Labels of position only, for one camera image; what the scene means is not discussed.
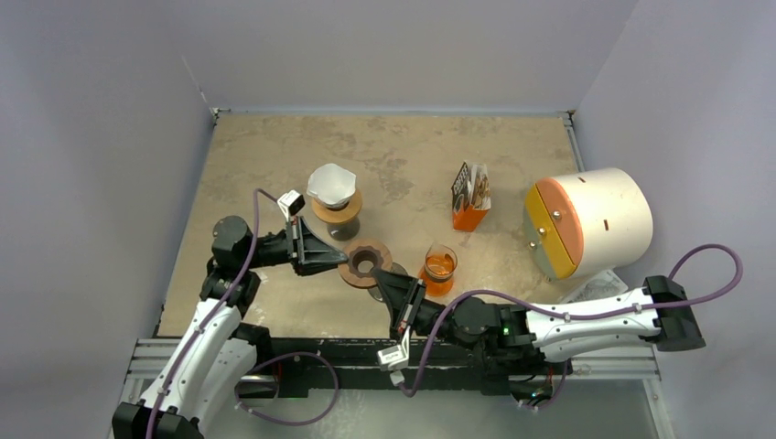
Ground white cylinder drum orange lid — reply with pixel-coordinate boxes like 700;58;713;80
523;168;653;281

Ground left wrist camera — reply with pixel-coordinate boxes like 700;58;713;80
275;189;306;221

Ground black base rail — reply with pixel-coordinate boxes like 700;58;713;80
251;337;571;399

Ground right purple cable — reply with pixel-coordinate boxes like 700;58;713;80
391;243;745;399

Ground dark ribbed glass cone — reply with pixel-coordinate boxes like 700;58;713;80
367;262;411;303

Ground brown wooden round coaster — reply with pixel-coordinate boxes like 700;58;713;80
338;238;393;289

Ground wooden ring dripper stand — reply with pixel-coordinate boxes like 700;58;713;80
312;189;363;241

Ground white paper coffee filter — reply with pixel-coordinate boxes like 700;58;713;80
307;163;357;209

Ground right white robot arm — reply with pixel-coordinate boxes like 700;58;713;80
372;269;706;372

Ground aluminium frame rail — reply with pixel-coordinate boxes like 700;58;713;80
121;337;674;438

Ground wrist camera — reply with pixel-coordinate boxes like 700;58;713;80
275;189;306;221
377;331;411;372

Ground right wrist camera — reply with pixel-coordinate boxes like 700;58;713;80
377;331;411;372

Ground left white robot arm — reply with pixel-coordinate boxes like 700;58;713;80
112;216;348;438

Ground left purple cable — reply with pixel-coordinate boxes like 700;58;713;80
144;187;281;439

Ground orange filter paper box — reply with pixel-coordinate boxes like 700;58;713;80
451;161;491;232

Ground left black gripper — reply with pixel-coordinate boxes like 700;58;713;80
242;215;347;277

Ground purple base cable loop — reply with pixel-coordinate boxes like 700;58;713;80
234;351;340;428

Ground amber glass carafe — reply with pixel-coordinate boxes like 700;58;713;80
419;243;458;297

